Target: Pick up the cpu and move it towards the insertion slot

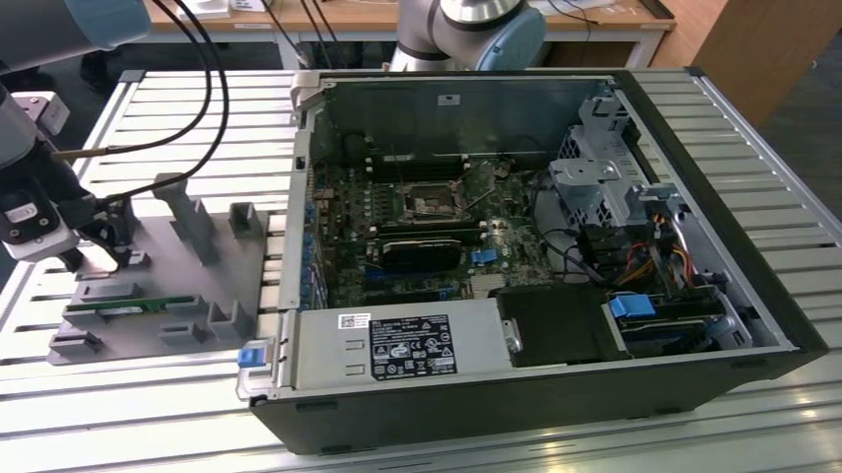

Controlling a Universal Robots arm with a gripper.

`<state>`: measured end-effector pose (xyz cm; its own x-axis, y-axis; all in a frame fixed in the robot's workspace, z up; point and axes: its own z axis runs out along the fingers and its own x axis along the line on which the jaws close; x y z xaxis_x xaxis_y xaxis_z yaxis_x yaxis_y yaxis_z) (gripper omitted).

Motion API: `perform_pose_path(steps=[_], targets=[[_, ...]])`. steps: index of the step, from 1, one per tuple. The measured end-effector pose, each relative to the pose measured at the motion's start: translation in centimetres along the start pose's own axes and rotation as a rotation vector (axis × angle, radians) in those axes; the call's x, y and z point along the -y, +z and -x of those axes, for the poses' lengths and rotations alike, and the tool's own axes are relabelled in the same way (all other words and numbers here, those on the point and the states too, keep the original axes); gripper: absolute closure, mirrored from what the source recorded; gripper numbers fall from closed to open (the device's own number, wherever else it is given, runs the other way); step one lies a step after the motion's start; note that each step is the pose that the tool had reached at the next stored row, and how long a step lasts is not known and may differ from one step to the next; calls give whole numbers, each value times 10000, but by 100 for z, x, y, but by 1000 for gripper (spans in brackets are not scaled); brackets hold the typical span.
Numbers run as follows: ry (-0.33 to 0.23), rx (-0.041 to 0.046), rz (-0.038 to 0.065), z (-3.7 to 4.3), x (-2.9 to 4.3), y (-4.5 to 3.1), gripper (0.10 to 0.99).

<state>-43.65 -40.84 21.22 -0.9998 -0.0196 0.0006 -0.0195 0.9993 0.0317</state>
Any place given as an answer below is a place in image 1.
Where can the grey plastic parts rack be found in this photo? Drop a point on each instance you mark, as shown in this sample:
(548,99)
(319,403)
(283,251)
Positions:
(184,305)

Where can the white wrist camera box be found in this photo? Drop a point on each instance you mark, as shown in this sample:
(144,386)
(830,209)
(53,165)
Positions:
(36,236)

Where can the silver chipset heatsink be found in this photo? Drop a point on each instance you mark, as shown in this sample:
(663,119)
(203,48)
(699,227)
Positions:
(488,286)

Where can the black RAM slot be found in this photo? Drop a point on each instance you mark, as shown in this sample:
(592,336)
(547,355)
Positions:
(427,227)
(427,235)
(420,162)
(420,173)

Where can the black expansion slot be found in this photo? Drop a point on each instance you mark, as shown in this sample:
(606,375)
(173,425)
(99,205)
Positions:
(395,297)

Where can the green motherboard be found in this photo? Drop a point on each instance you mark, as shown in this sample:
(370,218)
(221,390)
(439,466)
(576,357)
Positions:
(519,246)

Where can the grey case latch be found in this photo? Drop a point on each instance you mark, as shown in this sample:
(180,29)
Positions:
(306,93)

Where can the small white printed box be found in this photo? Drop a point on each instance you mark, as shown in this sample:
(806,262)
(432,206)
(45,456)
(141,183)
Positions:
(247,5)

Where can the wooden desk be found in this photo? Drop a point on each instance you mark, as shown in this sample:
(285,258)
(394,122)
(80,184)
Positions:
(591,27)

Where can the CPU socket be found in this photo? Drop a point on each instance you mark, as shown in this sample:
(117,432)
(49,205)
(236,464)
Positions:
(431,202)

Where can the blue disk carrier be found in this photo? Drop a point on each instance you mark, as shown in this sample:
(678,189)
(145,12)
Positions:
(631,306)

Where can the black open PC case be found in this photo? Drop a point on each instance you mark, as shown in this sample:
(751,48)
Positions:
(460,424)

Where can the blue case latch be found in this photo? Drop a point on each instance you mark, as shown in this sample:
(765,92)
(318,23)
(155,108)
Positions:
(249,358)

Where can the green RAM stick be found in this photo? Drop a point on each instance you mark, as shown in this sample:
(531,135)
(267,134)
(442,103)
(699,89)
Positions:
(164,303)

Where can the blue board connector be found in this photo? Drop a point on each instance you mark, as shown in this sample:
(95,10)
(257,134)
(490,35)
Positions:
(482,256)

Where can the silver metal drive cage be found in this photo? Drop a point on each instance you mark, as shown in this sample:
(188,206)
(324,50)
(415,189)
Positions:
(586,177)

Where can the wooden cabinet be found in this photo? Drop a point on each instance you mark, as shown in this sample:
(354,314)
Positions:
(757,49)

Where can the silver power supply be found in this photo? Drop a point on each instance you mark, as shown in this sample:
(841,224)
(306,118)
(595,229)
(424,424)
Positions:
(328,355)

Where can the small white wrist box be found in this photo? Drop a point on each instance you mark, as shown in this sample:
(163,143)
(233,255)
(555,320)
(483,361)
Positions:
(43,112)

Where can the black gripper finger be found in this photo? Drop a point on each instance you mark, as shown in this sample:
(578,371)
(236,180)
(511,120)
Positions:
(119,226)
(71,261)

